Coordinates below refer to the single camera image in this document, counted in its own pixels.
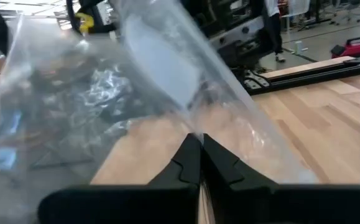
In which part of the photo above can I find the black aluminium table frame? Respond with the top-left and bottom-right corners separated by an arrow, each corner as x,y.
238,55 -> 360,96

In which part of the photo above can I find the black cable with yellow tag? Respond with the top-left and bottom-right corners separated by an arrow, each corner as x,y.
66,0 -> 118,35

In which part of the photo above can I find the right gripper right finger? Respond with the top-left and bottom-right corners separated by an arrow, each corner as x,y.
203,133 -> 360,224

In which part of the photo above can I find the clear plastic bag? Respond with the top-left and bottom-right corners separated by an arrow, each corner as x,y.
0,0 -> 321,224

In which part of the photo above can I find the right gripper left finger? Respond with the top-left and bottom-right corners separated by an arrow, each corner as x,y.
38,133 -> 203,224

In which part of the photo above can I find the person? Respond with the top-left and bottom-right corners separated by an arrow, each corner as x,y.
261,0 -> 288,63

